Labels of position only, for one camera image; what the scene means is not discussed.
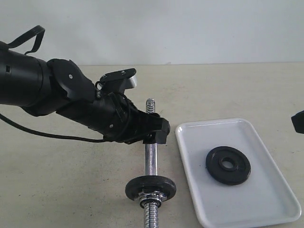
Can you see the black weight plate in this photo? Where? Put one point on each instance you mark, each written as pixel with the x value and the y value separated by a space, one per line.
pixel 228 165
pixel 150 183

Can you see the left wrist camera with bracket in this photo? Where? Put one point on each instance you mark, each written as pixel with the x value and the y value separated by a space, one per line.
pixel 117 81

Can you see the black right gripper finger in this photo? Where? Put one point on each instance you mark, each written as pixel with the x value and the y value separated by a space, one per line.
pixel 298 122

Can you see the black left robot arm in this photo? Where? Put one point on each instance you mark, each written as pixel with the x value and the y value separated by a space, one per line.
pixel 59 86

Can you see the chrome dumbbell bar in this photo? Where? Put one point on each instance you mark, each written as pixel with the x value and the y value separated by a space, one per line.
pixel 151 200

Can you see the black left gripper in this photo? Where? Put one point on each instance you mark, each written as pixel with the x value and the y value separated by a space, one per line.
pixel 117 119

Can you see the white plastic tray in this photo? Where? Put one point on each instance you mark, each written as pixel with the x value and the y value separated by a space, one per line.
pixel 265 199

